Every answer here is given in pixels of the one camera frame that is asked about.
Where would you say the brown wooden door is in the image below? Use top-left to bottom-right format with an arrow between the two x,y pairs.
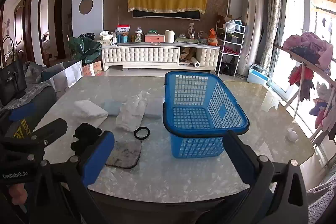
0,0 -> 35,68
38,0 -> 67,65

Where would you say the cardboard box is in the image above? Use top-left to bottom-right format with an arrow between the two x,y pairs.
82,60 -> 103,77

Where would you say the red and white snack bag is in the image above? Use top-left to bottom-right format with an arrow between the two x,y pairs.
117,25 -> 131,37

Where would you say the black hair tie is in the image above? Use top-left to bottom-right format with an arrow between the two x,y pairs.
134,126 -> 151,140

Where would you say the grey knit cloth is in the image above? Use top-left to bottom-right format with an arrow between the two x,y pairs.
306,179 -> 336,224

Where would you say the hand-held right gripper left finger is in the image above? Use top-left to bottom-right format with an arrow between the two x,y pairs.
34,131 -> 116,224

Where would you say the pile of hanging clothes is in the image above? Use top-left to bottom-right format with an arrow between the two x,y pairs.
282,31 -> 336,140

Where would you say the black plush toy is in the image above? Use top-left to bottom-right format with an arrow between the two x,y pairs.
70,123 -> 102,155

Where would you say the pink box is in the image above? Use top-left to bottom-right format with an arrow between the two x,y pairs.
144,34 -> 165,43

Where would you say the glass balcony door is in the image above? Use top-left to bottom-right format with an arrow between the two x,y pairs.
278,0 -> 336,119

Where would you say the black television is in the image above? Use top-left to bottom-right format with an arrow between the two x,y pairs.
132,8 -> 201,20

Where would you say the black handbag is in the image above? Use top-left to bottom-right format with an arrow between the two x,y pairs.
0,35 -> 28,106

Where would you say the white cloth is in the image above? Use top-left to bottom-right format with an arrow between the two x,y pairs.
73,100 -> 109,119

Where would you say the white tissue box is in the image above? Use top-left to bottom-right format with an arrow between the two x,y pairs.
99,30 -> 114,41

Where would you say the light blue plastic bin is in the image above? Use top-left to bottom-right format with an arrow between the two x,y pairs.
247,64 -> 272,85

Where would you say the patterned curtain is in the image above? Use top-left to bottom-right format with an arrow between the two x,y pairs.
261,0 -> 282,73

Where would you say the person's left hand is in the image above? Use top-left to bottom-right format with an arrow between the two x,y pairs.
7,183 -> 28,205

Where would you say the round brown wall panel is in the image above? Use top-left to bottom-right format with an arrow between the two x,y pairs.
79,0 -> 94,15

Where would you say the silver standing air conditioner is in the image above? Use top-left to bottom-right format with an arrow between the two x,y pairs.
237,0 -> 265,78

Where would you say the orange bag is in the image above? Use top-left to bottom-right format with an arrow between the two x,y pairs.
207,28 -> 219,47

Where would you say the white padded television cabinet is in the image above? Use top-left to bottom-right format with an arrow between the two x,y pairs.
101,42 -> 220,72

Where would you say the green plastic bag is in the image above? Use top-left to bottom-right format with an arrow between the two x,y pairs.
68,33 -> 103,65

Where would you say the wooden clothes drying rack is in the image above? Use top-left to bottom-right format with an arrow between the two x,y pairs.
274,44 -> 336,147

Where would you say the blue plastic basket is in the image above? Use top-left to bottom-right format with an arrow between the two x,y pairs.
163,71 -> 250,159

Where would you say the grey rag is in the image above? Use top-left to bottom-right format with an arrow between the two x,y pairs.
105,140 -> 142,169

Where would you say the white plastic bag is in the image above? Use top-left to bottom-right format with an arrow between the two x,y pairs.
115,91 -> 149,132

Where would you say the white wire shelf rack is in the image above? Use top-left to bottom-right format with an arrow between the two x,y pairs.
216,20 -> 246,77

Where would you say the white plastic jug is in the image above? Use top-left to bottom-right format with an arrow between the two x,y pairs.
164,29 -> 175,43

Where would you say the light blue cloth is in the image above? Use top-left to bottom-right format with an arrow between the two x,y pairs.
102,100 -> 126,116

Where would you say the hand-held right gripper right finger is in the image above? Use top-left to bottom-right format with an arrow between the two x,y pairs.
218,131 -> 309,224

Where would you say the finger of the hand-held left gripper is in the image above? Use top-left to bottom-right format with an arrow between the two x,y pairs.
8,102 -> 37,122
30,118 -> 68,148

